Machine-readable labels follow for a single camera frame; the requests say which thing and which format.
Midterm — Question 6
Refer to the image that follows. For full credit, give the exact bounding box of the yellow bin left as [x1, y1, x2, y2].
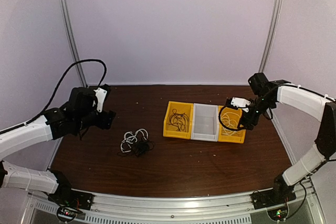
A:
[163, 101, 193, 140]

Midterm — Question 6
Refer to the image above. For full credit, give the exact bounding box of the yellow bin right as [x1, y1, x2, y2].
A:
[218, 106, 246, 144]

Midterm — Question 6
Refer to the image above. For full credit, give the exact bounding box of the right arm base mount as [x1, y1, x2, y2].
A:
[250, 189, 296, 222]

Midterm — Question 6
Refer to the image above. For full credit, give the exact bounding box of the left aluminium corner post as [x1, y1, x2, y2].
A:
[54, 0, 88, 90]

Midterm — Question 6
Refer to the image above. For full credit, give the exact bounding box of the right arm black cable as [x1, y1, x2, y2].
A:
[218, 82, 297, 130]

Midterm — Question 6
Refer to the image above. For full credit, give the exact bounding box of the white plastic bin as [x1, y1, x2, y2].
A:
[191, 103, 219, 142]

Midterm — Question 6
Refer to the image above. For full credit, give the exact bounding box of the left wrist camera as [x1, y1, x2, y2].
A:
[93, 84, 110, 113]

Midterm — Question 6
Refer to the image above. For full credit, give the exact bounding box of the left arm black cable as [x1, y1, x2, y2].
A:
[0, 60, 108, 133]

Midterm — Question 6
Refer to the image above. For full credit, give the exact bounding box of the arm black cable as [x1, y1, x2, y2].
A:
[218, 82, 297, 130]
[0, 60, 108, 133]

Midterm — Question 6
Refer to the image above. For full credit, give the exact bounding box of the aluminium corner post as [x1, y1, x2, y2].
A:
[54, 0, 88, 90]
[258, 0, 283, 73]

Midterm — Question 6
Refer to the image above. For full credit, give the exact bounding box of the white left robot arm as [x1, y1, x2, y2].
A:
[1, 84, 115, 205]

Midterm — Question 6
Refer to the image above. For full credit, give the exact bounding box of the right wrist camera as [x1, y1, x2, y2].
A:
[226, 97, 251, 112]

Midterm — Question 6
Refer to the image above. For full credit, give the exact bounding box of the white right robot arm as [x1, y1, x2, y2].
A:
[231, 73, 335, 204]

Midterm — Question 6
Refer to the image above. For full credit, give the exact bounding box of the aluminium front rail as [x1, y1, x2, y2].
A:
[26, 182, 320, 224]

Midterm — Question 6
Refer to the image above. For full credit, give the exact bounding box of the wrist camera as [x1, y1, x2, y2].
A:
[226, 97, 251, 112]
[93, 84, 110, 113]

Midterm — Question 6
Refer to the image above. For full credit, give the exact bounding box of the right aluminium corner post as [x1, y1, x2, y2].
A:
[258, 0, 283, 73]

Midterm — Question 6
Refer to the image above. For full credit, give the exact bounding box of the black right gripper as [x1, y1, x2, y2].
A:
[238, 95, 275, 130]

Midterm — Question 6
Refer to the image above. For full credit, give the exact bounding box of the yellow bin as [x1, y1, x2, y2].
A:
[163, 101, 193, 140]
[218, 106, 246, 144]

